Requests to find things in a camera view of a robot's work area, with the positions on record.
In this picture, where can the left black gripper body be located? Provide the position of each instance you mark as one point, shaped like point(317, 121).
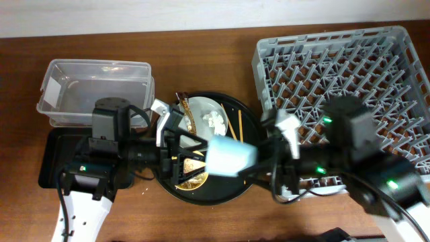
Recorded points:
point(169, 167)

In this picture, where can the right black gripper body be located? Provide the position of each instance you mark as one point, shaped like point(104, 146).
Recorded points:
point(290, 168)

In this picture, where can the yellow bowl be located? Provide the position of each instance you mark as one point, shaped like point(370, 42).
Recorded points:
point(193, 183)

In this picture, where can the food scraps and rice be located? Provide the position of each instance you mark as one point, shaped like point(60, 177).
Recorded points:
point(193, 166)

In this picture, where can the light blue cup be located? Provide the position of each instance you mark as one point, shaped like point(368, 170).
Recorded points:
point(227, 157)

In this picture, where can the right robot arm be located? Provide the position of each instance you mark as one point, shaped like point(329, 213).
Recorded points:
point(385, 185)

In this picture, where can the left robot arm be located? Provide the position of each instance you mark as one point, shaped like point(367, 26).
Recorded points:
point(114, 154)

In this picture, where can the grey dishwasher rack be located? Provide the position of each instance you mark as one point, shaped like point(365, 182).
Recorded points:
point(378, 65)

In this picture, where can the crumpled white napkin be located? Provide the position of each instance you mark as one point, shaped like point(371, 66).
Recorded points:
point(214, 123)

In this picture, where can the wooden chopstick left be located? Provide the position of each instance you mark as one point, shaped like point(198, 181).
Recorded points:
point(230, 125)

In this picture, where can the wooden chopstick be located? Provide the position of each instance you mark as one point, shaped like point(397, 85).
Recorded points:
point(240, 126)
point(230, 125)

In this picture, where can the grey round plate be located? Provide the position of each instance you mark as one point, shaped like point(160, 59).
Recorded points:
point(199, 106)

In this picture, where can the round black serving tray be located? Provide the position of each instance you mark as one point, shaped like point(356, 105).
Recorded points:
point(217, 190)

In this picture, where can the wooden chopstick right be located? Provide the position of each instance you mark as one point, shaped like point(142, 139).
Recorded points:
point(240, 126)

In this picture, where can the brown snack wrapper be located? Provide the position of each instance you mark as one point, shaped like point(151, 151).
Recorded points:
point(189, 119)

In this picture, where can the black rectangular tray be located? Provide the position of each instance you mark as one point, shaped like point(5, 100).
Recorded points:
point(61, 147)

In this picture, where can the clear plastic bin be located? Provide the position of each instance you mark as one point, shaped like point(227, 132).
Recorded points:
point(71, 87)

